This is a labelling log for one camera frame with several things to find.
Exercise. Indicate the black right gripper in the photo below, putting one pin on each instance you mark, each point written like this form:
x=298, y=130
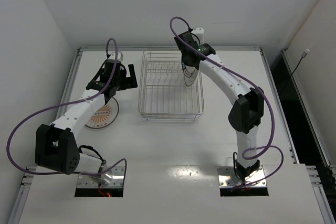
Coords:
x=190, y=60

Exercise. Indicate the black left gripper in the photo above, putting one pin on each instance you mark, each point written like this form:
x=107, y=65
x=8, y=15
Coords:
x=125, y=82

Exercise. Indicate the dark green rimmed plate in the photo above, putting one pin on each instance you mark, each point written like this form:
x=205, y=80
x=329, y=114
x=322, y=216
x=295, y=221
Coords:
x=189, y=71

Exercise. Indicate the orange sunburst plate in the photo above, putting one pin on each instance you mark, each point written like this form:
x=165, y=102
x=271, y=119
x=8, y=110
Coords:
x=105, y=116

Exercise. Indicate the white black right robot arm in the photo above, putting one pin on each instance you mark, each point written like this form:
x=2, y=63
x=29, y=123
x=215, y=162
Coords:
x=248, y=103

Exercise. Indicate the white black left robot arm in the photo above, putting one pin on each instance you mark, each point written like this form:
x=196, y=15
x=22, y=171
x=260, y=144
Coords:
x=56, y=147

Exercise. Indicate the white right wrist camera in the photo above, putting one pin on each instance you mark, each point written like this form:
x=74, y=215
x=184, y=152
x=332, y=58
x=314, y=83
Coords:
x=199, y=32

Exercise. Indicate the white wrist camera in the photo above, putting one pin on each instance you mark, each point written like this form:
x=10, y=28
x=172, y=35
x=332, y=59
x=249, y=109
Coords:
x=199, y=32
x=118, y=56

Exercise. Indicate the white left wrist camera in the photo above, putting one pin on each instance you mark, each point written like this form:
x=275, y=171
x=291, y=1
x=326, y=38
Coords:
x=118, y=56

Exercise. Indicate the steel wire dish rack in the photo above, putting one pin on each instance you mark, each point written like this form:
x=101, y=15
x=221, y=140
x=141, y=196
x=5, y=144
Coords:
x=165, y=93

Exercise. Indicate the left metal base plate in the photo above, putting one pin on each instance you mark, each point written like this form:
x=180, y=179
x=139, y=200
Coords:
x=113, y=179

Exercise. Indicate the metal base plate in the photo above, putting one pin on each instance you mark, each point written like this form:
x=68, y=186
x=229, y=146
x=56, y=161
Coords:
x=113, y=179
x=228, y=179

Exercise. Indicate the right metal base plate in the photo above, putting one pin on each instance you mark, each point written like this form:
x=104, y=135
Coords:
x=228, y=179

